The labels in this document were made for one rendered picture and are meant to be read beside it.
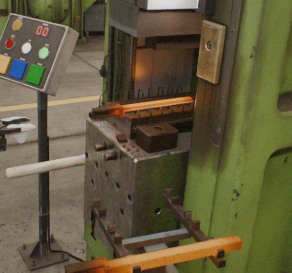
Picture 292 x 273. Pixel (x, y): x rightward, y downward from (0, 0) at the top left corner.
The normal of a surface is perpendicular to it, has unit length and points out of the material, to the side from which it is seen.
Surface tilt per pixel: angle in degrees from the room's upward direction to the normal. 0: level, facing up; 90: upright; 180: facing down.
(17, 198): 0
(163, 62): 90
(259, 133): 90
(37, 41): 60
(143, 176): 90
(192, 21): 90
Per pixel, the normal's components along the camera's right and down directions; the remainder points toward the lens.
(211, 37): -0.87, 0.14
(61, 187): 0.07, -0.92
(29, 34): -0.46, -0.22
